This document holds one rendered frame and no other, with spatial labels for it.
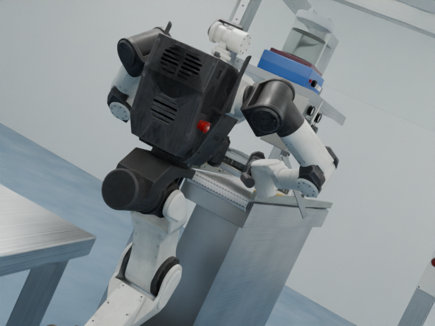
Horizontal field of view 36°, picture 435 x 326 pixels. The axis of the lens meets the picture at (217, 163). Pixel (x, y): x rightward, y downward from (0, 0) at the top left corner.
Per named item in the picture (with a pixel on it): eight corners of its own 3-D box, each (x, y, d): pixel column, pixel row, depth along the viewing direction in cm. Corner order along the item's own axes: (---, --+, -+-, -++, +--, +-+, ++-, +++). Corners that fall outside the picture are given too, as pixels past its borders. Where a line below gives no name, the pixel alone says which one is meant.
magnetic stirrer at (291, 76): (307, 89, 234) (318, 65, 234) (256, 66, 242) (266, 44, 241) (320, 99, 253) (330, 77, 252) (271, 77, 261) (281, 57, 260)
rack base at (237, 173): (225, 164, 273) (228, 159, 273) (276, 191, 264) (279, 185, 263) (202, 158, 250) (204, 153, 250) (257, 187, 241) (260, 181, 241)
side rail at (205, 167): (191, 168, 247) (195, 160, 246) (188, 166, 247) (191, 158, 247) (287, 186, 369) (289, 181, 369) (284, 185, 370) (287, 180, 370)
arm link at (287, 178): (298, 176, 217) (344, 178, 202) (281, 199, 212) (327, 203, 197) (282, 152, 212) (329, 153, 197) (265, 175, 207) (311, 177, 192)
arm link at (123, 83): (96, 105, 223) (116, 67, 205) (115, 81, 231) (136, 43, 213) (125, 125, 224) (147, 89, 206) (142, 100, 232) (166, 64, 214)
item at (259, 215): (242, 228, 240) (254, 204, 239) (177, 193, 250) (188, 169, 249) (321, 227, 360) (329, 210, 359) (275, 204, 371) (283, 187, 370)
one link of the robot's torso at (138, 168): (128, 219, 176) (156, 159, 175) (91, 198, 181) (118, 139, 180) (172, 220, 202) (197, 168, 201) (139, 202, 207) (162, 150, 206)
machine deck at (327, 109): (308, 101, 231) (313, 90, 230) (217, 61, 244) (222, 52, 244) (342, 125, 288) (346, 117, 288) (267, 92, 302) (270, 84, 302)
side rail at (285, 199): (254, 200, 237) (257, 192, 236) (249, 198, 237) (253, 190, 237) (330, 208, 359) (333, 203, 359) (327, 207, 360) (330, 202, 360)
